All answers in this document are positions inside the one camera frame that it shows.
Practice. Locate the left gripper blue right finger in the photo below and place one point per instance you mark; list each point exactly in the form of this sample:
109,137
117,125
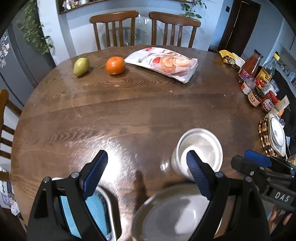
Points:
203,174

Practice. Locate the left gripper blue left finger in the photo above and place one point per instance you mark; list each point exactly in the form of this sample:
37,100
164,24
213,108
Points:
91,173

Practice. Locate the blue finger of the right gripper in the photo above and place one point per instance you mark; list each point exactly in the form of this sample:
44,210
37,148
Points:
259,159

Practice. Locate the blue dish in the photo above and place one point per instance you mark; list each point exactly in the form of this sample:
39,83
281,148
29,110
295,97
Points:
96,208

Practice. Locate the small white deep bowl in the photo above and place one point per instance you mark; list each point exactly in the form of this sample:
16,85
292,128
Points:
204,143

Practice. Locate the large grey bowl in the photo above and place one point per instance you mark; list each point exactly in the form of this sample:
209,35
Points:
172,214

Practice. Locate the person right hand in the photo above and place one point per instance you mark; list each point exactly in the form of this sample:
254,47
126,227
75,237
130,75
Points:
276,217

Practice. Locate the wooden bead trivet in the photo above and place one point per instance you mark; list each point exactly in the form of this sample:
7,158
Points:
264,138

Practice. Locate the red lid chili jar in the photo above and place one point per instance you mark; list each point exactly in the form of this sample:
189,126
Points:
269,101

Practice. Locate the brown sauce jar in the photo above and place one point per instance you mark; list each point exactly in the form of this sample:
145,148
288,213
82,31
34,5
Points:
255,97

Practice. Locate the small white red jar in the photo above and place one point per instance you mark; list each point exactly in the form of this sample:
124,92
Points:
248,85

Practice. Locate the wooden chair left side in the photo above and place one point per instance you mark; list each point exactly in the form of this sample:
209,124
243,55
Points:
5,102

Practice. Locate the wooden chair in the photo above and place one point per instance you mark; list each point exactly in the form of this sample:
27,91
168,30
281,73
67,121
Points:
5,102
116,19
174,21

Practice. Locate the red sauce bottle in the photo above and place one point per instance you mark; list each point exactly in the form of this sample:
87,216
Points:
250,67

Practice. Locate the yellow cap vinegar bottle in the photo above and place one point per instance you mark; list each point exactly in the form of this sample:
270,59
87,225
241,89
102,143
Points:
267,71

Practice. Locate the yellow snack packet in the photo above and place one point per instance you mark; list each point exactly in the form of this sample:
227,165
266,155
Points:
231,59

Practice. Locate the green pear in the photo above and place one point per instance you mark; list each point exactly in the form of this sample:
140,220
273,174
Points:
81,66

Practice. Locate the bread bag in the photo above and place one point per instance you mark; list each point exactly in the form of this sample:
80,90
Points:
164,61

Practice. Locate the orange mandarin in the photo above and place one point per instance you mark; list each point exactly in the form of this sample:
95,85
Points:
115,65

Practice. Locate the grey refrigerator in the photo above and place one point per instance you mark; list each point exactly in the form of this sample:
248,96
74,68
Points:
23,67

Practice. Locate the dark door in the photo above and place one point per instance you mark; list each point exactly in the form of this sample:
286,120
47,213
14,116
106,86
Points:
240,25

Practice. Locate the hanging green vine plant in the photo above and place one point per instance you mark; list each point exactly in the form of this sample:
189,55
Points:
31,27

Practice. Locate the wooden chair back left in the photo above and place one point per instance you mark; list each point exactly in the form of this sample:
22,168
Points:
116,19

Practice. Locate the wooden chair back right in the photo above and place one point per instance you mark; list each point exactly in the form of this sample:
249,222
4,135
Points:
174,21

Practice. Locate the right green trailing plant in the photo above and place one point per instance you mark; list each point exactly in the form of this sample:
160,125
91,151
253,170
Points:
191,9

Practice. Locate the dark wooden wall shelf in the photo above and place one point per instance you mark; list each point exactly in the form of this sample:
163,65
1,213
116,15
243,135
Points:
64,6

